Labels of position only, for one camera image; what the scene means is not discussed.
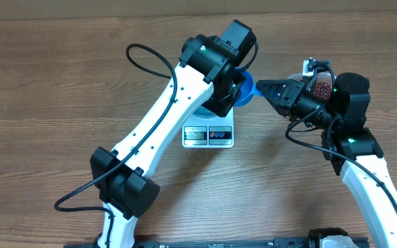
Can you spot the red adzuki beans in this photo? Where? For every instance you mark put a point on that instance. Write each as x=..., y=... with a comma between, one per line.
x=323, y=90

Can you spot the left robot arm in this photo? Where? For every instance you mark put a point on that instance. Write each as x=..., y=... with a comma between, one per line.
x=208, y=75

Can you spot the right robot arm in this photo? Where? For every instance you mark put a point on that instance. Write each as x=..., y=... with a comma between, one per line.
x=354, y=154

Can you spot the clear plastic food container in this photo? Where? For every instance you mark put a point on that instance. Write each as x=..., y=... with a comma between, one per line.
x=323, y=76

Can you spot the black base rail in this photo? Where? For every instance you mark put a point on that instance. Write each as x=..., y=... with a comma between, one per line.
x=321, y=237

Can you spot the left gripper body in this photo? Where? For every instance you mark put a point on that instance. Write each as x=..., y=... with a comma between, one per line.
x=223, y=103

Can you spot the white digital kitchen scale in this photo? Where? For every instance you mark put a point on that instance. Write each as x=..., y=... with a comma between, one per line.
x=205, y=130

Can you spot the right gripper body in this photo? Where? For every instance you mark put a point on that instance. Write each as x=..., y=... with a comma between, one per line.
x=322, y=117

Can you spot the blue plastic measuring scoop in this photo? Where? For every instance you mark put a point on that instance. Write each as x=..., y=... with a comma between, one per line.
x=248, y=90

